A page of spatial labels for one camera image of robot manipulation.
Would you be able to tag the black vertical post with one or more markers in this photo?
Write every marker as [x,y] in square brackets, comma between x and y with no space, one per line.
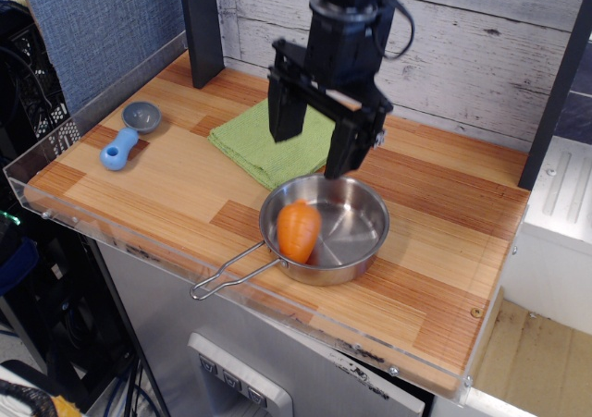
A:
[570,62]
[203,39]

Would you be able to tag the blue grey ice cream scoop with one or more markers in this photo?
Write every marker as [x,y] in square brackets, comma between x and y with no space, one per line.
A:
[139,118]

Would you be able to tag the black right vertical post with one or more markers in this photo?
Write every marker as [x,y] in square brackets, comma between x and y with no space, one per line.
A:
[570,62]

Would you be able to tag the black left vertical post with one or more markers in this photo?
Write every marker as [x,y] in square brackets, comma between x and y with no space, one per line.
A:
[203,39]

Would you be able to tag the green folded cloth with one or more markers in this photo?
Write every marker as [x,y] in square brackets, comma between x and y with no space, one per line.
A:
[247,142]

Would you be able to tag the white metal side unit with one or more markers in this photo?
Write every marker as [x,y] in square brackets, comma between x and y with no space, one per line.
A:
[548,270]

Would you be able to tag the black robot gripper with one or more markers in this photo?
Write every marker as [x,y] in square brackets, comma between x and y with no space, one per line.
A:
[334,74]

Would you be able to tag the stainless steel cabinet with dispenser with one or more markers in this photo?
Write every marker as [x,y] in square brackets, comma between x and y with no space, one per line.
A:
[204,355]

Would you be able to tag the stainless steel pan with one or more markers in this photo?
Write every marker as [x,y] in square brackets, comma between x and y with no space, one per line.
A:
[354,224]

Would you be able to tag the clear acrylic table guard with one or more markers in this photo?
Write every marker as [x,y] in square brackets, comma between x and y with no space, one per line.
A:
[185,208]

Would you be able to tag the orange plastic toy carrot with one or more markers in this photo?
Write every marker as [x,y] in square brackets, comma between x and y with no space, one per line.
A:
[298,226]

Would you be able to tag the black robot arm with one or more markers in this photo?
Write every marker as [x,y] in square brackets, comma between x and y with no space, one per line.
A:
[334,73]

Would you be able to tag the black plastic crate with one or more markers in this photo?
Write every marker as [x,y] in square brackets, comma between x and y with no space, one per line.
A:
[31,95]

